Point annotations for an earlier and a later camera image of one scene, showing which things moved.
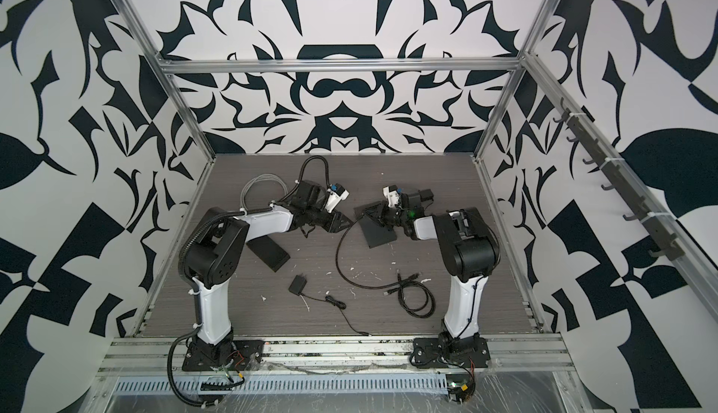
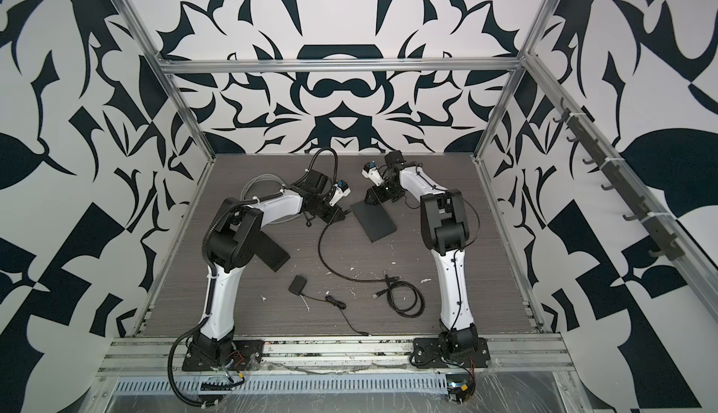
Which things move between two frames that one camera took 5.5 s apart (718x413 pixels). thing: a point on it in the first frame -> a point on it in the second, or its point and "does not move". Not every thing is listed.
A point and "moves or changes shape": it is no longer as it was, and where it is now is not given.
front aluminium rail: x=534 y=355 does not move
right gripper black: x=383 y=211 -> x=375 y=195
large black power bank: x=374 y=232 moves or changes shape
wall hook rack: x=644 y=210 does not move
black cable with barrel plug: x=416 y=298 -> x=423 y=306
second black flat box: x=268 y=251 does not move
